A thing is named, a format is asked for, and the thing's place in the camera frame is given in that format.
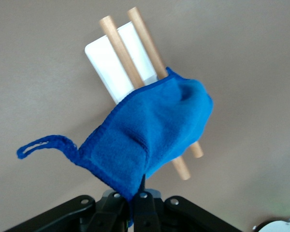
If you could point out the blue microfiber towel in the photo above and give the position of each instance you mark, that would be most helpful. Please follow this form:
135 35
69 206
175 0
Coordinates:
149 125

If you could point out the white rack with wooden rods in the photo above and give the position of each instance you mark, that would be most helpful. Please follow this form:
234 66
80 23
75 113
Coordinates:
111 62

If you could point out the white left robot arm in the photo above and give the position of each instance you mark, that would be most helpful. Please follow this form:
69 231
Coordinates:
280 227

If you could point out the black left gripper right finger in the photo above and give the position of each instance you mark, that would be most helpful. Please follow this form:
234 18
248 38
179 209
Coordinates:
145 212

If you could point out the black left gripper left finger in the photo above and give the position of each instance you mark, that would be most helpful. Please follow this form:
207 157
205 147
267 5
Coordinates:
106 212

